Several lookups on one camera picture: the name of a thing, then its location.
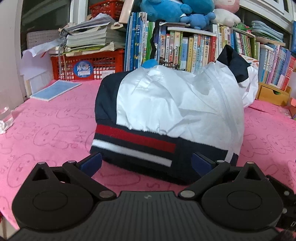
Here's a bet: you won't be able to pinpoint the black strap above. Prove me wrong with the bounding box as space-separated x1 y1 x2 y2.
150 21 163 60

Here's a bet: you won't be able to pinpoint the row of green white books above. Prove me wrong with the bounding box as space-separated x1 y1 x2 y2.
211 23 260 61

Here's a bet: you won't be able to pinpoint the row of pastel pink books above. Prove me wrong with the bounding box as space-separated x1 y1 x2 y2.
258 44 296 91

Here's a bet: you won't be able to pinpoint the red plastic basket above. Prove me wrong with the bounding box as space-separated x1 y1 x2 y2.
89 0 125 21

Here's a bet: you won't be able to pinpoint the stack of light blue folders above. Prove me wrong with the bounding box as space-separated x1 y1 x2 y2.
251 20 284 42

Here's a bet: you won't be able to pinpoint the loose white paper sheets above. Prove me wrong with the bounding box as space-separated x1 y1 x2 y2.
20 43 59 78

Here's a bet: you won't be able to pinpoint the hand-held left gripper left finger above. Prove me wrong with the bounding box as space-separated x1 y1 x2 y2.
30 152 117 201

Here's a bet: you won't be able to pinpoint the beige cardboard sheet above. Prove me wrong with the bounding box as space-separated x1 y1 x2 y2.
119 0 137 24

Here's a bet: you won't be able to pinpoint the row of children's books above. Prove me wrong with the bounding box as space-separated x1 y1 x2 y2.
18 0 296 55

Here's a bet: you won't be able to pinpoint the stack of papers and workbooks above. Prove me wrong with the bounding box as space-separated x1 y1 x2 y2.
50 13 126 56

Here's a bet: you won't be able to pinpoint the large blue plush toy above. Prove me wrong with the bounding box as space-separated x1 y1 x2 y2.
140 0 192 22

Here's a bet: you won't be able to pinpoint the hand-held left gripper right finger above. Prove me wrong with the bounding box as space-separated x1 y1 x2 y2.
179 152 269 201

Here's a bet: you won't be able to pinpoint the crumpled clear plastic wrap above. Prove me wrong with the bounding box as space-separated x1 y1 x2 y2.
0 106 15 135

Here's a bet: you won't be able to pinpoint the small blue plush toy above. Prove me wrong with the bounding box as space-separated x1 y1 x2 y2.
179 13 216 30

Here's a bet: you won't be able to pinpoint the blue white cat plush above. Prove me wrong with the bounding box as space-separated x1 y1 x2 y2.
181 0 215 10

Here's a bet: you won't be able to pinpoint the blue notebook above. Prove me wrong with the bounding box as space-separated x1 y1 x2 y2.
30 80 82 102

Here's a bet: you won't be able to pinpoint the pink white bunny plush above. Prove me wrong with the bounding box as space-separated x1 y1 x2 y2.
213 0 241 26

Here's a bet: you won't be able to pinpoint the red plastic crate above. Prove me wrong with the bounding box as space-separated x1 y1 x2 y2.
50 49 125 81

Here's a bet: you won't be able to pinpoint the round blue plush ball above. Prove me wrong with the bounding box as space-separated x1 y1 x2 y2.
142 59 159 69

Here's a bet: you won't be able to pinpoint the wooden drawer organizer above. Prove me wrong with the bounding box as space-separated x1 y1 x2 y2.
257 82 291 106

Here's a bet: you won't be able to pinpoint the pink bunny print blanket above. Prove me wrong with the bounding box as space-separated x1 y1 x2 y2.
0 79 296 232

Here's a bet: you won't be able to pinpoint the white grid board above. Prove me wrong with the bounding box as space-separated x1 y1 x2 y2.
26 30 61 50

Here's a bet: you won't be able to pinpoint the white and navy jacket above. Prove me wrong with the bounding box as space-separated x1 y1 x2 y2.
90 45 259 186

